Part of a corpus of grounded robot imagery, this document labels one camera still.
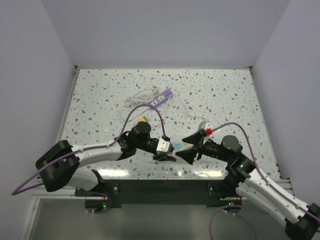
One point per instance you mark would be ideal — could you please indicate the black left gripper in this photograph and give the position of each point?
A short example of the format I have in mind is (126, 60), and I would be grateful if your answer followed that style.
(162, 157)

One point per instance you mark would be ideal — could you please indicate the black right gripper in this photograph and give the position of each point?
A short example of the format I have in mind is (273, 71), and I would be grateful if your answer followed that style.
(196, 139)

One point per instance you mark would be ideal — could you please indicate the white multicolour power strip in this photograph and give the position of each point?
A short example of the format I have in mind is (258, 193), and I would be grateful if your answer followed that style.
(181, 146)

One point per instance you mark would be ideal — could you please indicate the yellow plug adapter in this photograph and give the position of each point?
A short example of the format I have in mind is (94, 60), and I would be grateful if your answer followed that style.
(143, 119)

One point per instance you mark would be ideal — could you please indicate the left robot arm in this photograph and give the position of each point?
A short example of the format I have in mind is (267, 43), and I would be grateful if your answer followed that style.
(64, 165)

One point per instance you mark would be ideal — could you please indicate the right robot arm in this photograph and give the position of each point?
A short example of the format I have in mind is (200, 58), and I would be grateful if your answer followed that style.
(244, 178)

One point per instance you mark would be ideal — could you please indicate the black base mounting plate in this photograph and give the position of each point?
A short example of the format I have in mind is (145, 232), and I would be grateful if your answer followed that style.
(115, 193)

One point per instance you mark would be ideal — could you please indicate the purple power strip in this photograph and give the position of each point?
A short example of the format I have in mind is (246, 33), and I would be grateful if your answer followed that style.
(162, 98)

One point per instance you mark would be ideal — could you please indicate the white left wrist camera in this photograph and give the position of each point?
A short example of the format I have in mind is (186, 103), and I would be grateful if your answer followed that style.
(163, 146)

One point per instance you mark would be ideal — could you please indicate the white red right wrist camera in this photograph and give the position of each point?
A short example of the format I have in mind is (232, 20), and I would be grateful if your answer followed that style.
(205, 129)

